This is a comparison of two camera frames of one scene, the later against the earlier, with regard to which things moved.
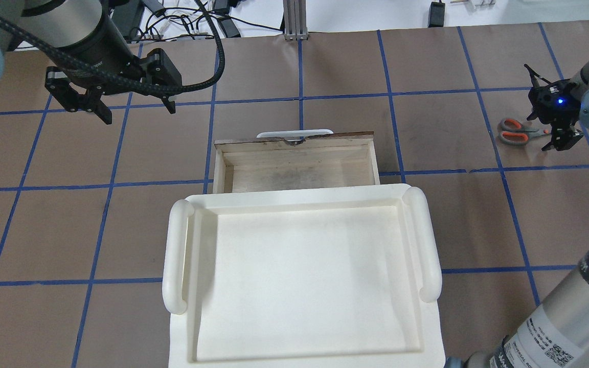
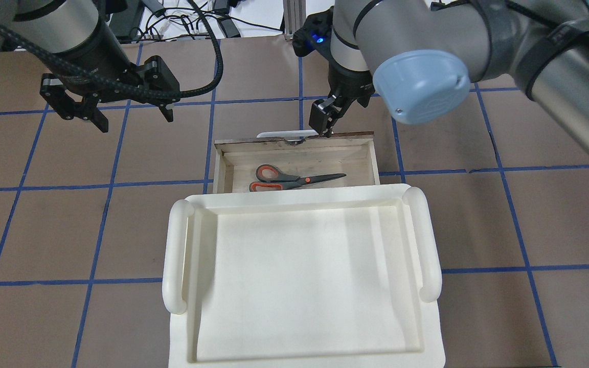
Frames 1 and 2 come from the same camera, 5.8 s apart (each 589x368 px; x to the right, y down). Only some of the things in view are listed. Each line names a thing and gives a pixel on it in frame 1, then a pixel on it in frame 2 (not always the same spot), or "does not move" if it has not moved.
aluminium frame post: (295, 13) does not move
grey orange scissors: (513, 132) to (273, 180)
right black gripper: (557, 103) to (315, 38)
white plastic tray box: (335, 277) does not move
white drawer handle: (294, 133) does not move
